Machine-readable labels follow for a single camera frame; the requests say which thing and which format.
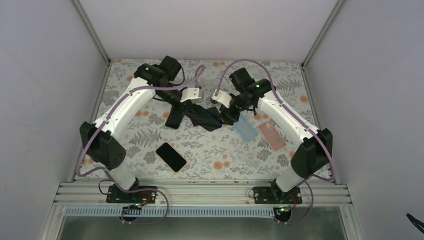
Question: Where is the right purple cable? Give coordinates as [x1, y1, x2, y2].
[215, 58, 337, 225]

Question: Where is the purple cable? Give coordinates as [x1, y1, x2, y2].
[75, 64, 206, 225]
[215, 58, 337, 225]

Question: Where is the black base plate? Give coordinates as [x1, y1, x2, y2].
[105, 185, 157, 205]
[247, 186, 303, 205]

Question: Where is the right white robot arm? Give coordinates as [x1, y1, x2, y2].
[211, 67, 333, 204]

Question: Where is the pink phone case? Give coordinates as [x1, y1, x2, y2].
[258, 121, 286, 151]

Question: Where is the light blue phone case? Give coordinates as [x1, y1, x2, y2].
[233, 114, 258, 143]

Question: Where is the floral patterned mat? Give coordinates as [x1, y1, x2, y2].
[118, 60, 314, 179]

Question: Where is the black object at corner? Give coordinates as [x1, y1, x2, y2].
[406, 213, 424, 234]

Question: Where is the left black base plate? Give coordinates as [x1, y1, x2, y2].
[105, 185, 157, 205]

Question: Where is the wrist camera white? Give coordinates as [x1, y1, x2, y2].
[210, 89, 233, 109]
[180, 86, 204, 104]

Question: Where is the aluminium rail frame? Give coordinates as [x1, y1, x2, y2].
[53, 175, 353, 207]

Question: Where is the phone from blue case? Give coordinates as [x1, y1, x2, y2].
[165, 107, 184, 129]

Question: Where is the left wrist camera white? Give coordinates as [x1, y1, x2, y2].
[180, 86, 204, 104]

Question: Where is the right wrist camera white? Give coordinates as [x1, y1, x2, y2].
[210, 89, 233, 109]

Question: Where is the black phone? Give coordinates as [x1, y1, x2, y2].
[191, 105, 223, 132]
[155, 142, 187, 173]

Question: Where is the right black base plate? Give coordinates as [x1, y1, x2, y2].
[247, 186, 303, 205]

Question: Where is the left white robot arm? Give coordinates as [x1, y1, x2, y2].
[76, 56, 215, 203]

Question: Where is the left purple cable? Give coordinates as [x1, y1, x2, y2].
[75, 64, 206, 225]

